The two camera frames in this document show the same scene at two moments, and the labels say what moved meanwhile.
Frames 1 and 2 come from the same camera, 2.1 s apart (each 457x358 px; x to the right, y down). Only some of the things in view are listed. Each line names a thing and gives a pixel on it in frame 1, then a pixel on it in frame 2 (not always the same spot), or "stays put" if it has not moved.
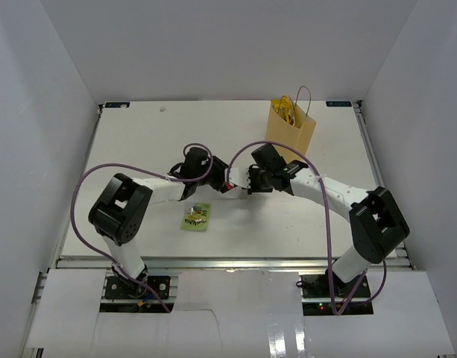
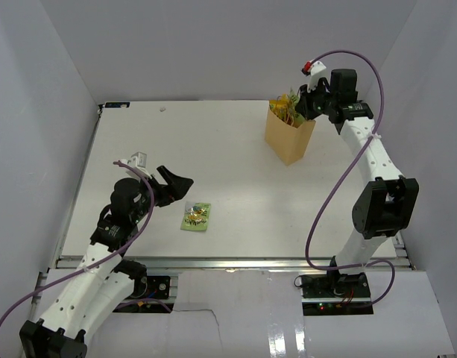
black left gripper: [218, 166] -> [178, 186]
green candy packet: [196, 216] stays put
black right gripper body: [259, 180] -> [322, 100]
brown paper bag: [281, 130] stays put
